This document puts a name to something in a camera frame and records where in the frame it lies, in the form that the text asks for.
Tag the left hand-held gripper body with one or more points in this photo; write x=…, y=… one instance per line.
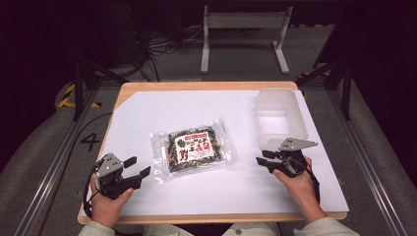
x=109, y=167

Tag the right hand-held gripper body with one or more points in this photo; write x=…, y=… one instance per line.
x=290, y=154

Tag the translucent plastic container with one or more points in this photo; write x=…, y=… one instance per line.
x=280, y=118

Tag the clear packet of dried vegetables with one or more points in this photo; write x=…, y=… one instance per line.
x=194, y=149

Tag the person's right hand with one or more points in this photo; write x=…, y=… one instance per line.
x=296, y=188

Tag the person's left hand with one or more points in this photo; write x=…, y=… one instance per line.
x=106, y=206

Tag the white paper sheet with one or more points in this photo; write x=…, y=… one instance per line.
x=209, y=111

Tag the yellow black hazard tape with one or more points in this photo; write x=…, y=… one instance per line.
x=67, y=96

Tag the black metal stand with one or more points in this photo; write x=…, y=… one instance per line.
x=344, y=82
x=78, y=85

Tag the wooden table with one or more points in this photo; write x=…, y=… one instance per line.
x=196, y=86

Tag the grey metal stand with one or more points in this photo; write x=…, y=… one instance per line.
x=246, y=20

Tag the aluminium floor rail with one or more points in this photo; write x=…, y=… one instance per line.
x=52, y=170
x=367, y=154

